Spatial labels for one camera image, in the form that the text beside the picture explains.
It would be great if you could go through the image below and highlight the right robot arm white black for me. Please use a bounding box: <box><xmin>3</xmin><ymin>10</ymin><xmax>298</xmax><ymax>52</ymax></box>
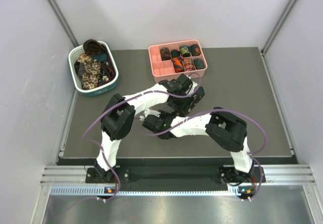
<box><xmin>141</xmin><ymin>109</ymin><xmax>254</xmax><ymax>184</ymax></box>

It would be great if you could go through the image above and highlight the rolled orange navy striped tie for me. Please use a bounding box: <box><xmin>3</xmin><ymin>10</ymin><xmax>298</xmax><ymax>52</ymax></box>
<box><xmin>172</xmin><ymin>57</ymin><xmax>185</xmax><ymax>73</ymax></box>

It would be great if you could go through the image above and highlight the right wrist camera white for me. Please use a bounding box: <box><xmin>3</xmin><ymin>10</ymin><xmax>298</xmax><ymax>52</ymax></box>
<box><xmin>139</xmin><ymin>109</ymin><xmax>160</xmax><ymax>121</ymax></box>

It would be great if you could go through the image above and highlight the rolled red multicolour tie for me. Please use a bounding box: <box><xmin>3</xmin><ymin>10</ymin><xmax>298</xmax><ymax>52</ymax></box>
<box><xmin>183</xmin><ymin>58</ymin><xmax>196</xmax><ymax>72</ymax></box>

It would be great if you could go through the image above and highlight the rolled dark teal tie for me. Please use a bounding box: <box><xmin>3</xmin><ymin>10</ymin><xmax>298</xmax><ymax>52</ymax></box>
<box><xmin>194</xmin><ymin>59</ymin><xmax>205</xmax><ymax>70</ymax></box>

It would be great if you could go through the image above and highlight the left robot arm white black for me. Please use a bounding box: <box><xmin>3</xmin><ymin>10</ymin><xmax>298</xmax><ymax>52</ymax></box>
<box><xmin>94</xmin><ymin>74</ymin><xmax>205</xmax><ymax>182</ymax></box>

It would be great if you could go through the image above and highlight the dark grey table mat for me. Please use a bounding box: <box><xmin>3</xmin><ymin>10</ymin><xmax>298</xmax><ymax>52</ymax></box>
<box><xmin>63</xmin><ymin>47</ymin><xmax>295</xmax><ymax>160</ymax></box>

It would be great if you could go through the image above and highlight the pink divided organizer box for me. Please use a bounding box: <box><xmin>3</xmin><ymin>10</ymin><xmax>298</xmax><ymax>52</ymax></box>
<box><xmin>148</xmin><ymin>39</ymin><xmax>208</xmax><ymax>82</ymax></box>

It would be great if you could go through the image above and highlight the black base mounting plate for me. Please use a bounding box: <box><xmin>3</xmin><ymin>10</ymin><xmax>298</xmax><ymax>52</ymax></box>
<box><xmin>85</xmin><ymin>155</ymin><xmax>298</xmax><ymax>192</ymax></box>

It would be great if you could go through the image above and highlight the rolled black tie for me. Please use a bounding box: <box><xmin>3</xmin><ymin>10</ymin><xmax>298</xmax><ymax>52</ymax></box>
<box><xmin>171</xmin><ymin>49</ymin><xmax>181</xmax><ymax>59</ymax></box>

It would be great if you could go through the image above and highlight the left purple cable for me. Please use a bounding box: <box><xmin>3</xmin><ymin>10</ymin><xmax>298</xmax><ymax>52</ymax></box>
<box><xmin>82</xmin><ymin>72</ymin><xmax>202</xmax><ymax>204</ymax></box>

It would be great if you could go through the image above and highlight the teal white laundry basket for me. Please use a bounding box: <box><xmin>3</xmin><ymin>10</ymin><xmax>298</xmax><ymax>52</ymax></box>
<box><xmin>68</xmin><ymin>39</ymin><xmax>119</xmax><ymax>96</ymax></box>

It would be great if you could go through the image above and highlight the aluminium frame rail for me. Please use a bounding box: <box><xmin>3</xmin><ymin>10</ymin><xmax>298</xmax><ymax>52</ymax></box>
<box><xmin>40</xmin><ymin>164</ymin><xmax>315</xmax><ymax>197</ymax></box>

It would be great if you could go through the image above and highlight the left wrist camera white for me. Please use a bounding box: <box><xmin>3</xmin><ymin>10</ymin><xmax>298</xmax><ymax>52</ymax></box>
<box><xmin>188</xmin><ymin>81</ymin><xmax>200</xmax><ymax>96</ymax></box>

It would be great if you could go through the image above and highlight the rolled maroon patterned tie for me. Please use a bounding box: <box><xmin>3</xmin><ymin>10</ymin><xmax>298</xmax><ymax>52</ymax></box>
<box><xmin>160</xmin><ymin>47</ymin><xmax>172</xmax><ymax>61</ymax></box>

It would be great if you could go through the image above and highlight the brown patterned tie in basket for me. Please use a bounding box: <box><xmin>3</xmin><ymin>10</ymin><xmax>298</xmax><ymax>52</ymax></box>
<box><xmin>83</xmin><ymin>39</ymin><xmax>107</xmax><ymax>56</ymax></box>

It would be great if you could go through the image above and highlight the rolled dark green tie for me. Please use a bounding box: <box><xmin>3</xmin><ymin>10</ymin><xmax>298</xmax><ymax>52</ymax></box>
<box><xmin>190</xmin><ymin>44</ymin><xmax>201</xmax><ymax>57</ymax></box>

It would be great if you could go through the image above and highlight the rolled green yellow tie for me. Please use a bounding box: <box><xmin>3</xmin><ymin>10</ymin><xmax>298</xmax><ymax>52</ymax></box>
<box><xmin>179</xmin><ymin>45</ymin><xmax>191</xmax><ymax>58</ymax></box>

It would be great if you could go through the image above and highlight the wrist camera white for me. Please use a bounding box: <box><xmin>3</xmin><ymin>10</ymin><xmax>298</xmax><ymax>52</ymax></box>
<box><xmin>188</xmin><ymin>81</ymin><xmax>200</xmax><ymax>96</ymax></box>
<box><xmin>139</xmin><ymin>109</ymin><xmax>160</xmax><ymax>121</ymax></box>

